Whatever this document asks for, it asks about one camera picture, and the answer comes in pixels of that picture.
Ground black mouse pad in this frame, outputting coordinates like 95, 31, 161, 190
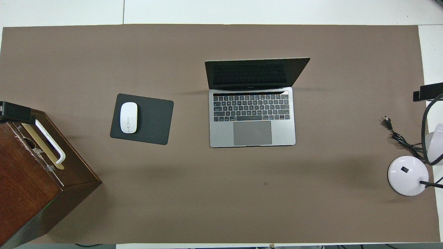
110, 93, 174, 146

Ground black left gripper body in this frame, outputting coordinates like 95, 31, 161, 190
0, 101, 37, 124

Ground brass handle plate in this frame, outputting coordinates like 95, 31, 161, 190
21, 122, 65, 170

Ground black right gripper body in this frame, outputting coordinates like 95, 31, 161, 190
413, 82, 443, 102

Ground black lamp power cord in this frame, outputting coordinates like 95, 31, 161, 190
383, 117, 428, 160

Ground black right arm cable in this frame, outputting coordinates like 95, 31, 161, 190
421, 93, 443, 166

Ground grey laptop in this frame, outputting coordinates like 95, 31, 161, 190
205, 57, 311, 148

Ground dark wooden box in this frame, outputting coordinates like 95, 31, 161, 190
0, 102, 102, 249

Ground white box handle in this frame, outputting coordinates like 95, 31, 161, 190
35, 119, 66, 165

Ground brown table mat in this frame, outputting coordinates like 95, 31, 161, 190
0, 24, 441, 244

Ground white desk lamp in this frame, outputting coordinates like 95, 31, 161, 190
388, 123, 443, 196

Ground white computer mouse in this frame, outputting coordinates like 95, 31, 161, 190
120, 102, 138, 134

